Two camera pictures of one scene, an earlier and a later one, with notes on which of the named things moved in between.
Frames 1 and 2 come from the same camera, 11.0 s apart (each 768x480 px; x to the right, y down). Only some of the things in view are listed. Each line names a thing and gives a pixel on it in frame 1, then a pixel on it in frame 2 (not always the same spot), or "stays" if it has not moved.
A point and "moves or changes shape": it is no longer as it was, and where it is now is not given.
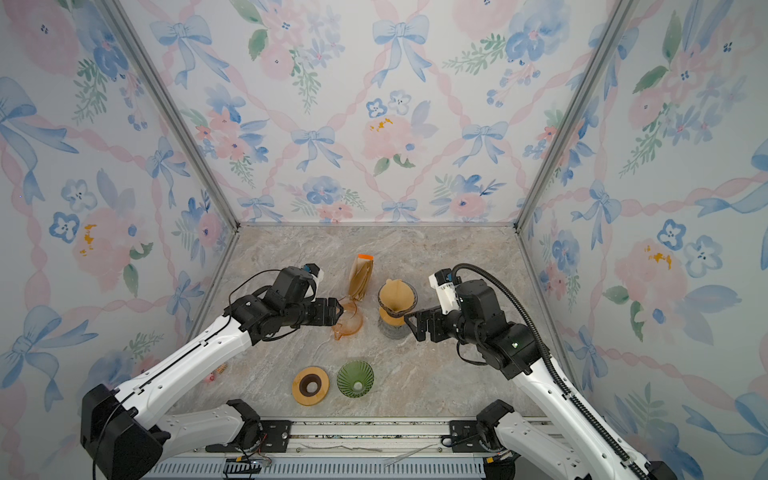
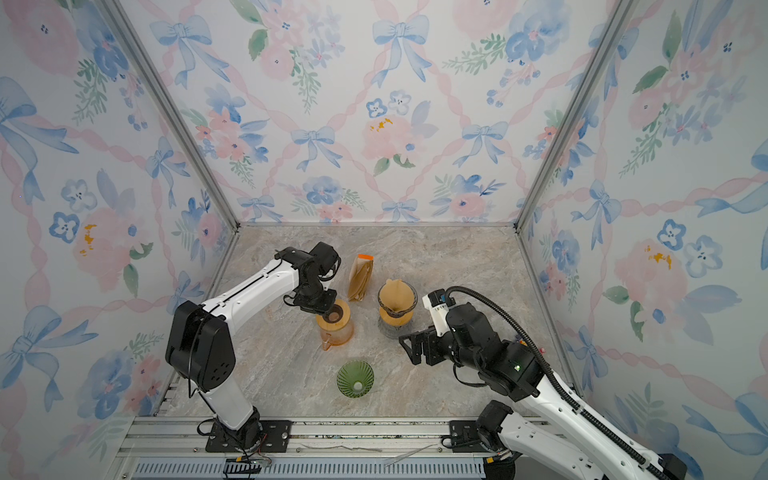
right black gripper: x=436 y=317 to x=419 y=339
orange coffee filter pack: x=360 y=276 stays
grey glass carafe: x=393 y=332 stays
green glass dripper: x=355 y=378 stays
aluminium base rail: x=351 y=449 stays
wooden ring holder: x=310 y=385 moves or changes shape
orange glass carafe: x=349 y=322 to x=337 y=337
